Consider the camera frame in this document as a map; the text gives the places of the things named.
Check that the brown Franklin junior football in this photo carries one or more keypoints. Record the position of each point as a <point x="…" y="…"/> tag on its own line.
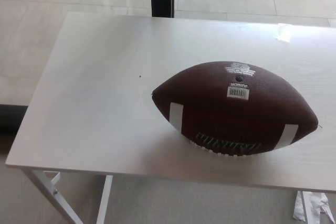
<point x="236" y="113"/>

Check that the crumpled white paper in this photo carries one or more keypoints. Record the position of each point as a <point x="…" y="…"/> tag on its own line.
<point x="321" y="205"/>

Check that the white metal table frame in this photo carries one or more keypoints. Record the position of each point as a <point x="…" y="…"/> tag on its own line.
<point x="106" y="200"/>

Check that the clear tape piece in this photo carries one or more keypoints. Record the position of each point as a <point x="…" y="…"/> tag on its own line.
<point x="284" y="32"/>

